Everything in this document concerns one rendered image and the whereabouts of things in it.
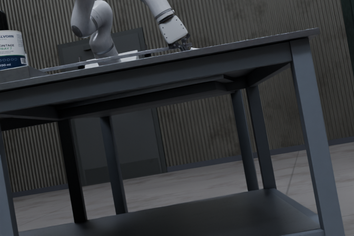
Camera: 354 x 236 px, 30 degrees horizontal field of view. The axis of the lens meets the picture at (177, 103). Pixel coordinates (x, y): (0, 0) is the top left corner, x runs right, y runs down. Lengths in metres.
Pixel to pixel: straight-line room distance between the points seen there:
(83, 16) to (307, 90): 1.51
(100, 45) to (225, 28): 6.31
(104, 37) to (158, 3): 0.62
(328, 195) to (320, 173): 0.07
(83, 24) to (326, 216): 1.68
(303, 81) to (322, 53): 7.44
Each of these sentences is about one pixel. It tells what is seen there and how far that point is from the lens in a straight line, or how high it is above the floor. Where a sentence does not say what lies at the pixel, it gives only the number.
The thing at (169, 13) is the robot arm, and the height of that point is 1.09.
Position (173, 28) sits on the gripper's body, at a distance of 2.85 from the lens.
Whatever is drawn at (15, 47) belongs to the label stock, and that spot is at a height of 0.97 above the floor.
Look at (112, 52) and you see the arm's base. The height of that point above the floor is 1.05.
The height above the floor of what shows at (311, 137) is 0.50.
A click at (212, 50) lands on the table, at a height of 0.82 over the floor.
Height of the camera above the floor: 0.60
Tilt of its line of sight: 2 degrees up
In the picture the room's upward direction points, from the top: 10 degrees counter-clockwise
